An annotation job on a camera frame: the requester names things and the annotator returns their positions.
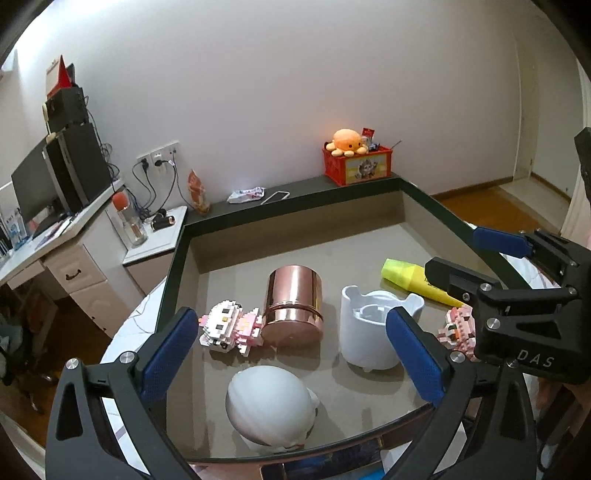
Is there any white ceramic holder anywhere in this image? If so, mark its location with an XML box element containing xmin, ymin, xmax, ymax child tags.
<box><xmin>339</xmin><ymin>285</ymin><xmax>426</xmax><ymax>371</ymax></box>

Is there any pink white block figure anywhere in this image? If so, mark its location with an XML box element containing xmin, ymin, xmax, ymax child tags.
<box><xmin>436</xmin><ymin>305</ymin><xmax>481</xmax><ymax>361</ymax></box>
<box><xmin>198</xmin><ymin>304</ymin><xmax>265</xmax><ymax>352</ymax></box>

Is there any pink box with dark rim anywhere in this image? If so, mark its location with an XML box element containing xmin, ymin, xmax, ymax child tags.
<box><xmin>156</xmin><ymin>176</ymin><xmax>555</xmax><ymax>467</ymax></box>

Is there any black computer tower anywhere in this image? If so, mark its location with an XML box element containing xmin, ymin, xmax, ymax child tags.
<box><xmin>44</xmin><ymin>122</ymin><xmax>114</xmax><ymax>213</ymax></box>

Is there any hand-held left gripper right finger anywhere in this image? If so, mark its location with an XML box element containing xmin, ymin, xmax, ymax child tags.
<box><xmin>385</xmin><ymin>306</ymin><xmax>539</xmax><ymax>480</ymax></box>

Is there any blue white carton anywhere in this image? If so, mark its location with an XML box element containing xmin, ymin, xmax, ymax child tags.
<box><xmin>0</xmin><ymin>208</ymin><xmax>26</xmax><ymax>252</ymax></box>

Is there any white round figure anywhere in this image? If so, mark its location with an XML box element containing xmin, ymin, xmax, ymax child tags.
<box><xmin>226</xmin><ymin>366</ymin><xmax>320</xmax><ymax>450</ymax></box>

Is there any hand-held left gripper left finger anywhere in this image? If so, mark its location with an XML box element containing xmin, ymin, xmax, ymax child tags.
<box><xmin>45</xmin><ymin>306</ymin><xmax>204</xmax><ymax>480</ymax></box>

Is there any orange octopus plush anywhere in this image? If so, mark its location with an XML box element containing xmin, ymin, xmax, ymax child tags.
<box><xmin>325</xmin><ymin>129</ymin><xmax>370</xmax><ymax>158</ymax></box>

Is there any black speaker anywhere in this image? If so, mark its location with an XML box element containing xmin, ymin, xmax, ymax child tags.
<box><xmin>44</xmin><ymin>85</ymin><xmax>90</xmax><ymax>132</ymax></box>

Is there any white wall socket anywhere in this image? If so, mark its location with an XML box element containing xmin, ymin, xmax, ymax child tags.
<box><xmin>136</xmin><ymin>142</ymin><xmax>180</xmax><ymax>168</ymax></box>

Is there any small black device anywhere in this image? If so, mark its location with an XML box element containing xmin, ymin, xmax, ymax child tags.
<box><xmin>151</xmin><ymin>209</ymin><xmax>177</xmax><ymax>232</ymax></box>

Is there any rose gold canister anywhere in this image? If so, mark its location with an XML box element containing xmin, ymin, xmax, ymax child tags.
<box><xmin>260</xmin><ymin>264</ymin><xmax>324</xmax><ymax>349</ymax></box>

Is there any dark low shelf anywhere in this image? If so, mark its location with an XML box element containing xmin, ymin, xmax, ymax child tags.
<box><xmin>185</xmin><ymin>173</ymin><xmax>402</xmax><ymax>227</ymax></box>

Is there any face mask packet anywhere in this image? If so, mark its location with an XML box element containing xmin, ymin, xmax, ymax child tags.
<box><xmin>226</xmin><ymin>186</ymin><xmax>266</xmax><ymax>204</ymax></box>

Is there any black computer monitor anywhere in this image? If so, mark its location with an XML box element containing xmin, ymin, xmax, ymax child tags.
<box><xmin>10</xmin><ymin>148</ymin><xmax>65</xmax><ymax>227</ymax></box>

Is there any red desk calendar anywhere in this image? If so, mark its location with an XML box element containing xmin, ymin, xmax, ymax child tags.
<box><xmin>45</xmin><ymin>54</ymin><xmax>77</xmax><ymax>99</ymax></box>

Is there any clear bottle with red cap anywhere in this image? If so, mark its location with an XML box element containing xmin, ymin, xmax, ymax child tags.
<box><xmin>112</xmin><ymin>191</ymin><xmax>148</xmax><ymax>247</ymax></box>

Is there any red storage crate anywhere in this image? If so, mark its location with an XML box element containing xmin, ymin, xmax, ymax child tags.
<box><xmin>322</xmin><ymin>143</ymin><xmax>393</xmax><ymax>186</ymax></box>

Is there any small cream desk fan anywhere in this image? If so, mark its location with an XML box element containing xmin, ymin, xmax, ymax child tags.
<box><xmin>41</xmin><ymin>102</ymin><xmax>58</xmax><ymax>144</ymax></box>

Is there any white door frame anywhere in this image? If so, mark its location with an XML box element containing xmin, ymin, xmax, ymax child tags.
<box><xmin>512</xmin><ymin>28</ymin><xmax>591</xmax><ymax>241</ymax></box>

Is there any orange figurine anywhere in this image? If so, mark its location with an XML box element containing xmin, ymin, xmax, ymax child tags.
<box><xmin>187</xmin><ymin>170</ymin><xmax>211</xmax><ymax>214</ymax></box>

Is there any white desk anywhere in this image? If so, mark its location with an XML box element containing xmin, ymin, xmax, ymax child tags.
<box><xmin>0</xmin><ymin>178</ymin><xmax>148</xmax><ymax>340</ymax></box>

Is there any white nightstand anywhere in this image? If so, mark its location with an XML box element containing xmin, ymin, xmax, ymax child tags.
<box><xmin>122</xmin><ymin>205</ymin><xmax>189</xmax><ymax>296</ymax></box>

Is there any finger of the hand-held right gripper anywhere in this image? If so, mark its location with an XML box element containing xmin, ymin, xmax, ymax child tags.
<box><xmin>424</xmin><ymin>256</ymin><xmax>505</xmax><ymax>308</ymax></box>
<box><xmin>472</xmin><ymin>225</ymin><xmax>583</xmax><ymax>288</ymax></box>

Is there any yellow highlighter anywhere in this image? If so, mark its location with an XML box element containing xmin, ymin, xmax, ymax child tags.
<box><xmin>381</xmin><ymin>258</ymin><xmax>465</xmax><ymax>308</ymax></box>

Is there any black power cable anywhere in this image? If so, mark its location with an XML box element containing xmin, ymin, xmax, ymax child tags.
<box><xmin>131</xmin><ymin>159</ymin><xmax>160</xmax><ymax>221</ymax></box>

